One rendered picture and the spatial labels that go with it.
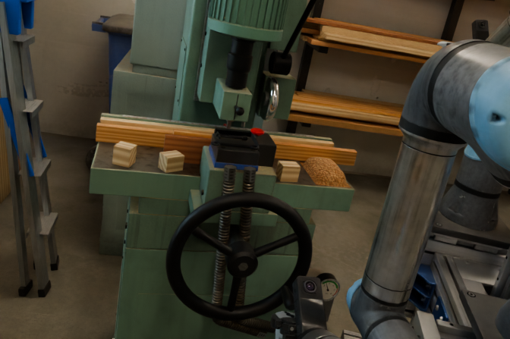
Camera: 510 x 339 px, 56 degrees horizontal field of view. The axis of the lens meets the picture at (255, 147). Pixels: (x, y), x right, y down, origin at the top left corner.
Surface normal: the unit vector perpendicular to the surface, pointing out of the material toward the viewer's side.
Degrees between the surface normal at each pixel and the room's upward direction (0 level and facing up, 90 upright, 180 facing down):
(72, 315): 0
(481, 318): 0
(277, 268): 90
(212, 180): 90
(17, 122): 90
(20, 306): 0
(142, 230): 90
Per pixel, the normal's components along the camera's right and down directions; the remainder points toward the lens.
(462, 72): -0.82, -0.48
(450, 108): -0.99, 0.15
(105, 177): 0.20, 0.36
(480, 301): 0.18, -0.93
